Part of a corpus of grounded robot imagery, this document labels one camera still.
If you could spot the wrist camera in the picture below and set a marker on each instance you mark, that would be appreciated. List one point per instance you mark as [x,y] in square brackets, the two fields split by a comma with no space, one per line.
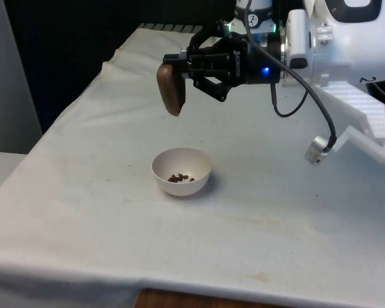
[317,150]

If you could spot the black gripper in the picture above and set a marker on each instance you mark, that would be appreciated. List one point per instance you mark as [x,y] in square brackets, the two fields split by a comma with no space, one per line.
[255,64]

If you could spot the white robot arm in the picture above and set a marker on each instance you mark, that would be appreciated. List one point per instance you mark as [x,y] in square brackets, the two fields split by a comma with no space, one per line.
[356,41]

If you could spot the coffee beans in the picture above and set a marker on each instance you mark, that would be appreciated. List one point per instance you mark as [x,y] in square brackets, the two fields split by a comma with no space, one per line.
[179,177]

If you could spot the white bowl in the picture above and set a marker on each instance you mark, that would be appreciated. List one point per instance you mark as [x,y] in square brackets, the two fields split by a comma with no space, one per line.
[179,187]

